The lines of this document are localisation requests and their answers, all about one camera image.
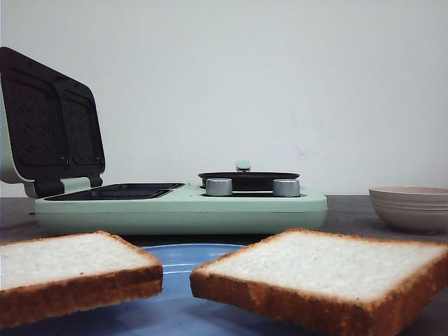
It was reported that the white bread slice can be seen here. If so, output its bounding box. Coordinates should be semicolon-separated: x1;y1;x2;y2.
190;229;447;335
1;231;163;328

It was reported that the mint green sandwich maker lid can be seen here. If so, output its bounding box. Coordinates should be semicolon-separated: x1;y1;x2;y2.
1;47;105;198

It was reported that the beige ribbed bowl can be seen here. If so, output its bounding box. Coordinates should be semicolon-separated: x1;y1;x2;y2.
369;186;447;232

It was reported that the mint green breakfast maker base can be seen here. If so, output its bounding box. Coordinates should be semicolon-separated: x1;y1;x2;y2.
34;183;328;235

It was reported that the left silver control knob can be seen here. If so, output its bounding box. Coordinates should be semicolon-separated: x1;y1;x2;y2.
205;178;233;197

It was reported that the silver control knob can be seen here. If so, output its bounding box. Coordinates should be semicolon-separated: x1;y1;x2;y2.
205;178;233;197
272;178;300;197

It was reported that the black round frying pan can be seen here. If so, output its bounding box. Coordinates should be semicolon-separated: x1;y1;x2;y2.
198;160;300;192

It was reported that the right silver control knob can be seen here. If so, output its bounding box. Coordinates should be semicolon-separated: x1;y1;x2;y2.
272;178;300;197

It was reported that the blue round plate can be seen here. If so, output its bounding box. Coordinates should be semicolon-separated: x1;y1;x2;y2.
1;244;315;335

